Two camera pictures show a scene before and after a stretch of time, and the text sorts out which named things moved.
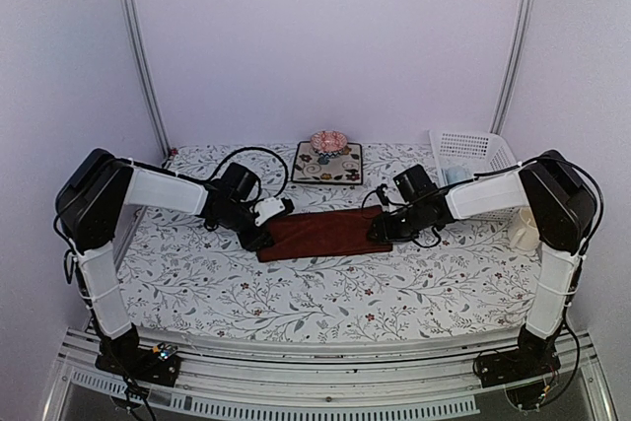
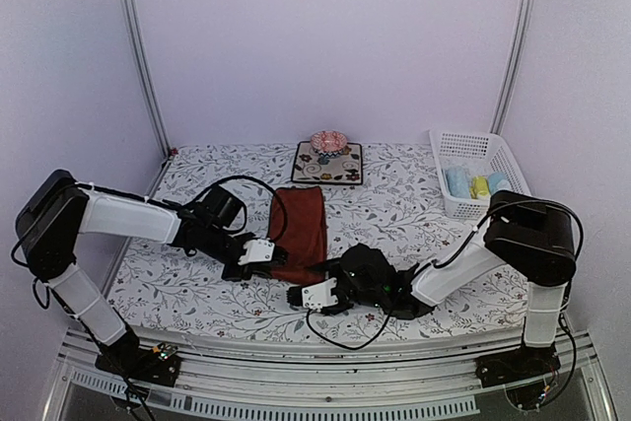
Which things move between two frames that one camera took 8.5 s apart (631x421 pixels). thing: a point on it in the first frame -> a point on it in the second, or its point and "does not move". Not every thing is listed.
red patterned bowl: [328, 143] does not move
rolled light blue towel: [456, 174] does not move
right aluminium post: [521, 41] does not move
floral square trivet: [346, 168] does not move
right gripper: [385, 231] -> [332, 265]
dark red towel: [322, 234] -> [299, 225]
